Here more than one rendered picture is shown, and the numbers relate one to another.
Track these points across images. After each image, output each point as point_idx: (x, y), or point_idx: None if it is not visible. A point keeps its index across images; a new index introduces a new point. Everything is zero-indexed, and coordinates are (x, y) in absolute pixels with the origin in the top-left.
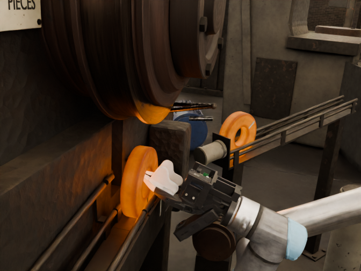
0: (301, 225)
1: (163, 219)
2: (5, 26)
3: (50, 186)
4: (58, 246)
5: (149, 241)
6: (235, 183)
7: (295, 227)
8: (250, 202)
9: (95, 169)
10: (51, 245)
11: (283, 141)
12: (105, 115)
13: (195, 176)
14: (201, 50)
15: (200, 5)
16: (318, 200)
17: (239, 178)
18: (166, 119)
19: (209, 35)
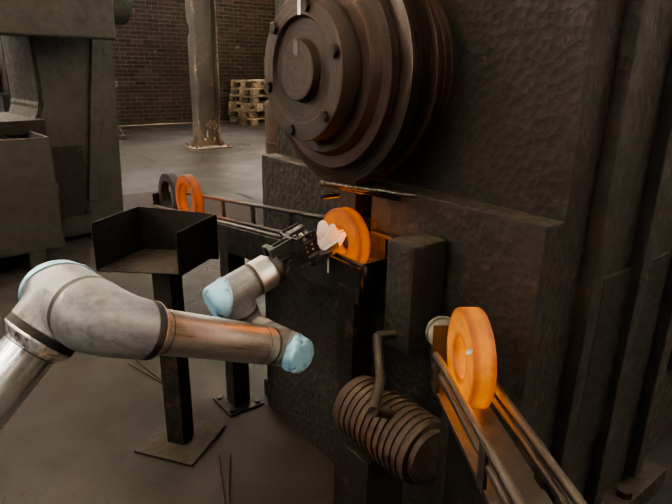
0: (213, 288)
1: (336, 287)
2: None
3: (301, 178)
4: (305, 221)
5: (310, 272)
6: (441, 435)
7: (215, 281)
8: (256, 259)
9: (336, 202)
10: (295, 210)
11: (480, 478)
12: (374, 179)
13: (295, 227)
14: (274, 107)
15: (265, 73)
16: (226, 321)
17: (445, 439)
18: (495, 271)
19: (312, 104)
